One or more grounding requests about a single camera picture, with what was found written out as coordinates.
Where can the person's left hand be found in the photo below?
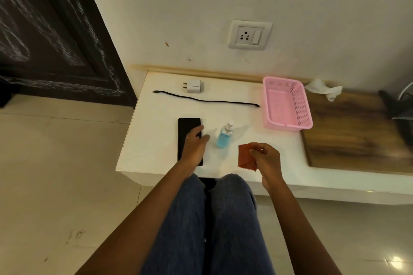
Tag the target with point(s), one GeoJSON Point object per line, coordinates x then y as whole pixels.
{"type": "Point", "coordinates": [193, 150]}

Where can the person's right hand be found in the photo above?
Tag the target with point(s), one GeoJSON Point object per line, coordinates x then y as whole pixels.
{"type": "Point", "coordinates": [269, 163]}

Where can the person's right fingers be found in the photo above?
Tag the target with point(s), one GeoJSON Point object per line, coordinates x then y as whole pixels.
{"type": "Point", "coordinates": [258, 149]}

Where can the person's left thumb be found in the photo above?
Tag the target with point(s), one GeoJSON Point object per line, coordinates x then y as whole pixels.
{"type": "Point", "coordinates": [205, 138]}

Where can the orange cleaning cloth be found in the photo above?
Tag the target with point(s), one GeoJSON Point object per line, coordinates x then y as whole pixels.
{"type": "Point", "coordinates": [246, 156]}

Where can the black smartphone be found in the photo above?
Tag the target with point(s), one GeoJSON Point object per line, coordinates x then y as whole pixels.
{"type": "Point", "coordinates": [183, 142]}

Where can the person's left forearm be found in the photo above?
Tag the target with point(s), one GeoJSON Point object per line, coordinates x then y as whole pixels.
{"type": "Point", "coordinates": [142, 220]}

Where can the person's right forearm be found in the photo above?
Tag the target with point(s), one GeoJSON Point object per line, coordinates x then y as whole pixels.
{"type": "Point", "coordinates": [296, 229]}

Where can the blue liquid spray bottle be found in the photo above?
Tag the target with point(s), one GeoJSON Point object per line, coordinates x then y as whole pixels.
{"type": "Point", "coordinates": [224, 137]}

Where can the pink plastic mesh basket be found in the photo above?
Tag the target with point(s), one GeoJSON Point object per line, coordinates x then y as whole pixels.
{"type": "Point", "coordinates": [285, 107]}

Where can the white charger adapter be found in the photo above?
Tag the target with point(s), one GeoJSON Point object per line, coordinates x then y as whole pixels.
{"type": "Point", "coordinates": [193, 86]}

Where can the beige wooden trim strip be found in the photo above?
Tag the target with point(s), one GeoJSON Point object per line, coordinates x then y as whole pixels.
{"type": "Point", "coordinates": [206, 72]}

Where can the crumpled white tissue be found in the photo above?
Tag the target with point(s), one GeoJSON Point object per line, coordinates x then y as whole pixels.
{"type": "Point", "coordinates": [324, 88]}

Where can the person's blue jeans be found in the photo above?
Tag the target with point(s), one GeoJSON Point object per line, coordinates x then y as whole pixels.
{"type": "Point", "coordinates": [209, 229]}

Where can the brown wooden board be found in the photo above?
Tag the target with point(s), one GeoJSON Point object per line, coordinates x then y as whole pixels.
{"type": "Point", "coordinates": [355, 133]}

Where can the black fan stand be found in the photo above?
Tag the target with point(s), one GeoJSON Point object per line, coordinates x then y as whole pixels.
{"type": "Point", "coordinates": [398, 107]}

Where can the dark carved wooden door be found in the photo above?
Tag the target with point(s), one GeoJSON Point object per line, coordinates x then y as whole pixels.
{"type": "Point", "coordinates": [51, 33]}

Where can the white wall socket plate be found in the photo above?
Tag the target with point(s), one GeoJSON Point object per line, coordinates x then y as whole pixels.
{"type": "Point", "coordinates": [250, 35]}

